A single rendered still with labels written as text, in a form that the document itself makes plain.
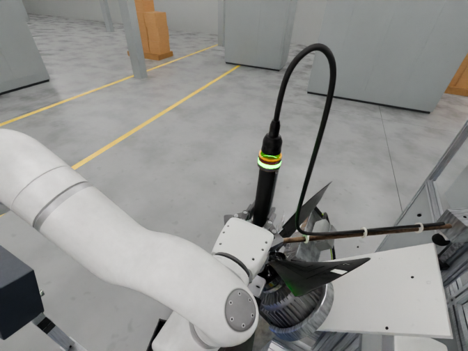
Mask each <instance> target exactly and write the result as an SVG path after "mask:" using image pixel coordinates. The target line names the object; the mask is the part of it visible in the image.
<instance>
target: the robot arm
mask: <svg viewBox="0 0 468 351"><path fill-rule="evenodd" d="M254 206H255V200H254V202H253V203H252V204H249V207H248V208H247V209H246V210H243V211H242V212H240V213H236V214H225V215H224V228H223V230H222V231H221V233H220V235H219V237H218V239H217V241H216V243H215V245H214V247H213V250H212V253H211V254H210V253H208V252H207V251H206V250H204V249H202V248H201V247H199V246H198V245H196V244H194V243H192V242H190V241H189V240H186V239H184V238H181V237H178V236H175V235H171V234H168V233H161V232H155V231H150V230H148V229H146V228H144V227H143V226H141V225H140V224H138V223H137V222H136V221H135V220H133V218H131V217H130V216H129V215H128V214H127V213H125V212H124V211H123V210H121V209H120V208H119V207H118V206H117V205H116V204H115V203H114V202H113V201H111V200H110V199H109V198H107V197H106V196H105V195H104V194H103V193H102V192H101V191H99V190H98V189H97V188H96V187H94V186H93V185H92V184H91V183H90V182H89V181H87V180H86V179H85V178H84V177H82V176H81V175H80V174H79V173H77V172H76V171H75V170H74V169H73V168H72V167H70V166H69V165H68V164H66V163H65V162H64V161H63V160H62V159H61V158H60V157H58V156H57V155H56V154H54V153H53V152H52V151H51V150H50V149H49V148H47V147H46V146H44V145H43V144H42V143H41V142H39V141H37V140H36V139H34V138H33V137H31V136H29V135H27V134H24V133H21V132H18V131H15V130H8V129H0V216H1V215H3V214H5V213H7V212H9V211H10V210H12V211H13V212H14V213H15V214H16V215H18V216H19V217H20V218H22V219H23V220H24V221H25V222H26V223H28V224H29V225H30V226H32V227H33V228H34V229H36V230H37V231H38V232H39V233H41V234H42V235H43V236H45V237H46V238H47V239H48V240H49V241H51V242H52V243H54V244H55V245H56V246H57V247H58V248H60V249H61V250H62V251H64V252H65V253H67V255H69V256H70V257H72V258H73V259H74V260H76V261H77V262H78V263H79V264H81V265H82V266H84V267H85V268H86V269H87V270H89V271H90V272H92V273H93V274H94V275H96V276H97V277H99V278H100V279H102V280H103V281H106V282H107V283H110V284H113V285H116V286H122V287H126V288H130V289H133V290H135V291H138V292H140V293H143V294H145V295H147V296H149V297H151V298H153V299H155V300H157V301H158V302H160V303H162V304H163V305H165V306H167V307H169V308H170V309H172V310H173V313H172V314H171V315H170V317H169V319H168V320H167V321H166V323H165V324H164V326H163V327H162V328H161V330H160V331H159V333H158V335H157V336H156V337H155V339H154V341H153V343H152V349H153V351H218V349H219V348H220V347H222V348H227V347H233V346H236V345H240V344H241V343H243V342H245V341H247V340H248V339H249V338H250V337H251V336H252V334H253V333H254V332H255V330H256V327H257V324H258V317H259V312H258V305H257V303H256V299H255V298H254V296H253V294H252V292H251V291H250V289H248V285H249V282H252V281H253V280H254V279H255V277H256V275H257V274H258V273H259V271H260V269H261V268H262V266H263V265H264V263H265V261H266V259H267V257H268V255H269V253H270V251H271V250H273V249H275V248H277V247H279V246H281V245H282V244H283V238H282V237H281V236H280V235H279V234H278V233H277V230H276V229H275V227H274V225H273V223H274V220H275V219H276V213H274V212H275V209H276V208H275V207H272V209H271V210H270V213H269V214H268V216H267V219H266V223H265V225H264V226H263V227H262V228H261V227H259V226H256V225H254V224H251V223H249V222H247V220H250V219H251V218H252V217H253V215H254Z"/></svg>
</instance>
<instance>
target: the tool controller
mask: <svg viewBox="0 0 468 351"><path fill-rule="evenodd" d="M43 295H45V293H44V291H43V290H39V288H38V283H37V280H36V276H35V272H34V269H32V268H31V267H29V266H28V265H27V264H26V263H24V262H23V261H21V260H20V259H19V258H17V257H16V256H14V255H13V254H12V253H11V252H9V251H8V250H7V249H5V248H4V247H2V246H1V245H0V338H1V339H2V340H6V339H7V338H8V337H10V336H11V335H13V334H14V333H15V332H17V331H18V330H19V329H21V328H23V326H25V325H26V324H28V323H29V322H31V321H32V320H33V319H34V318H36V317H38V315H39V314H41V313H43V312H44V307H43V304H42V299H41V297H42V296H43Z"/></svg>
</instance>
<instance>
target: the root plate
mask: <svg viewBox="0 0 468 351"><path fill-rule="evenodd" d="M265 284H266V280H265V279H264V278H262V277H260V276H258V275H256V277H255V279H254V280H253V281H252V282H251V283H250V284H249V285H248V289H250V291H251V292H252V294H253V295H254V296H256V297H257V298H260V296H261V293H262V291H263V288H264V287H265ZM256 286H259V287H260V288H257V287H256Z"/></svg>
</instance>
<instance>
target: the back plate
mask: <svg viewBox="0 0 468 351"><path fill-rule="evenodd" d="M360 258H370V260H369V261H368V262H366V263H364V264H363V265H361V266H359V267H358V268H356V269H354V270H352V271H351V272H348V273H347V274H345V275H343V276H341V277H339V278H338V279H336V280H334V281H332V284H333V287H334V301H333V304H332V307H331V311H330V312H329V315H328V316H327V318H326V320H325V321H324V322H323V324H322V325H321V326H320V327H319V328H318V329H317V330H316V331H326V332H347V333H360V334H381V335H393V336H415V337H426V338H449V339H453V333H452V329H451V323H450V319H449V312H448V308H447V304H446V297H445V293H444V287H443V283H442V276H441V272H440V268H439V261H438V257H437V250H436V246H435V244H434V243H429V244H422V245H417V246H413V247H405V248H401V249H393V250H388V251H381V252H377V253H369V254H364V255H360V256H353V257H348V258H340V259H336V260H328V261H324V262H334V261H343V260H354V259H360Z"/></svg>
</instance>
